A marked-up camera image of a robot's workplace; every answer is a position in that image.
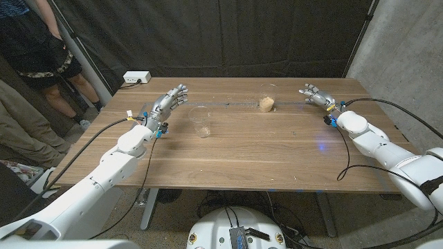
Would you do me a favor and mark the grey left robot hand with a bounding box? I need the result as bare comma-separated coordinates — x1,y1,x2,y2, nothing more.
143,84,190,134

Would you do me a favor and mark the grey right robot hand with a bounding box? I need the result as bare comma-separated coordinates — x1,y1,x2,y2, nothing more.
298,83,342,115

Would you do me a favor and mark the clear plastic cup with sugar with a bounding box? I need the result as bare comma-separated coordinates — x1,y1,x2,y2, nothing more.
258,83,280,113

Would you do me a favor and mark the white power strip box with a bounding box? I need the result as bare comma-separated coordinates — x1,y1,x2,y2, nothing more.
123,71,152,84

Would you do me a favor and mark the black power brick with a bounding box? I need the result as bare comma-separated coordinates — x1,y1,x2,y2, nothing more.
296,234,315,249

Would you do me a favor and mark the black backdrop stand pole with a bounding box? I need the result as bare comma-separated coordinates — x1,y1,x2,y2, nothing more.
342,0,380,79

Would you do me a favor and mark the black round floor fan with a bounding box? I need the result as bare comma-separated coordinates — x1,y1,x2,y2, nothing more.
156,188,183,205

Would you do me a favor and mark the black backdrop curtain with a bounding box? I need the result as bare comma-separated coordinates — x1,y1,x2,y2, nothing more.
46,0,380,96

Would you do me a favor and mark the grey backdrop stand pole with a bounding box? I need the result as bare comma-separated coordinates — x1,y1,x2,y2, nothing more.
26,0,114,104

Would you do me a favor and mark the grey table leg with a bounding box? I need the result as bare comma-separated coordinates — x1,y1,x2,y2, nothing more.
140,188,160,231
314,192,337,238

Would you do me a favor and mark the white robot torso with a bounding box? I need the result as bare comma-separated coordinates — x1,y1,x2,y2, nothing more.
186,206,287,249

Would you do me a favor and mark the person in black shorts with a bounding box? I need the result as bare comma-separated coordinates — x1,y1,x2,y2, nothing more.
0,0,103,125

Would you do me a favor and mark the person in khaki trousers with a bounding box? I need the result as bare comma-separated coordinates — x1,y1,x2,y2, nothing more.
0,79,72,169

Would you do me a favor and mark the white floor stand base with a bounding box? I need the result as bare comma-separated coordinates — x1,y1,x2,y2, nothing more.
30,167,58,194

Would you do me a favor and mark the grey finned module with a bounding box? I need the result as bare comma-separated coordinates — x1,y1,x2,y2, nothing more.
229,226,249,249

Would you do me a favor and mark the crumpled printed bag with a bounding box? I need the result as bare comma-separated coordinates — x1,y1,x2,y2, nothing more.
0,160,37,183

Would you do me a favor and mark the white robot chest rim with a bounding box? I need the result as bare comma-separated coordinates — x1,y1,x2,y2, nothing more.
0,239,141,249

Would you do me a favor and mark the black bulky object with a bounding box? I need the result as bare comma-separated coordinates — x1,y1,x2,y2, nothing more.
0,162,46,229

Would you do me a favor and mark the black power cable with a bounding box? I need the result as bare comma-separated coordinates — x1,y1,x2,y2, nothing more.
119,78,143,90

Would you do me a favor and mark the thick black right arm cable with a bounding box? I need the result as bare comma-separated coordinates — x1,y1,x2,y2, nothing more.
342,98,443,141

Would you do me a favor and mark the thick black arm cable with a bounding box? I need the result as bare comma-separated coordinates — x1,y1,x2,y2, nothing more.
13,116,146,221
342,98,443,141

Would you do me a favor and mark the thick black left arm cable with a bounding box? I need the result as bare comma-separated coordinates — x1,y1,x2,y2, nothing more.
13,116,146,221

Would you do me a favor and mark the black floor cable tangle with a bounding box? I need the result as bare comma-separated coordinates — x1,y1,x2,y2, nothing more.
197,190,312,249

